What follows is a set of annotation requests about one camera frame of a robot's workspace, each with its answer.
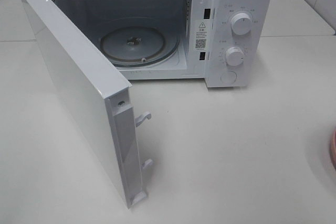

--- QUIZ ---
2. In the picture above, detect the round white door button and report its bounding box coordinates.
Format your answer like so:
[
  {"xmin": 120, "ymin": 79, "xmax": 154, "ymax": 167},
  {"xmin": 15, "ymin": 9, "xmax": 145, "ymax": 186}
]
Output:
[{"xmin": 221, "ymin": 71, "xmax": 237, "ymax": 85}]

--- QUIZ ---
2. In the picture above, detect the white microwave door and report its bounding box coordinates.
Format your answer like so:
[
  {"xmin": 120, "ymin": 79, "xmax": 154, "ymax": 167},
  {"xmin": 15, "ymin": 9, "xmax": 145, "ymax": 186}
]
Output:
[{"xmin": 22, "ymin": 0, "xmax": 152, "ymax": 207}]

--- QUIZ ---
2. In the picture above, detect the white control knob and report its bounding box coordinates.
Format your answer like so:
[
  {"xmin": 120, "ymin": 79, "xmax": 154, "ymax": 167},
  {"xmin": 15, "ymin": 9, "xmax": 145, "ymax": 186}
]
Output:
[
  {"xmin": 225, "ymin": 47, "xmax": 245, "ymax": 67},
  {"xmin": 229, "ymin": 11, "xmax": 253, "ymax": 35}
]

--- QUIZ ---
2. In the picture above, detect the pink plate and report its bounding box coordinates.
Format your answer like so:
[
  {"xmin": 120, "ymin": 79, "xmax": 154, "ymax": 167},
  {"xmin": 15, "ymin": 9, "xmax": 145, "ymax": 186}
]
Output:
[{"xmin": 330, "ymin": 131, "xmax": 336, "ymax": 169}]

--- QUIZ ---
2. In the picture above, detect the glass microwave turntable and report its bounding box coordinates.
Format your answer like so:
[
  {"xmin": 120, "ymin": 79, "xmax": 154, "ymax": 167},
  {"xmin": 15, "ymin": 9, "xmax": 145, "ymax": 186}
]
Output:
[{"xmin": 99, "ymin": 17, "xmax": 180, "ymax": 68}]

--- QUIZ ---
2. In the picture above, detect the white microwave oven body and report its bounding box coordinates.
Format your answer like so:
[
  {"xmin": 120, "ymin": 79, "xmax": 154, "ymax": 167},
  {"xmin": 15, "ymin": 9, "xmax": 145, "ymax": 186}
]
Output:
[{"xmin": 52, "ymin": 0, "xmax": 270, "ymax": 88}]

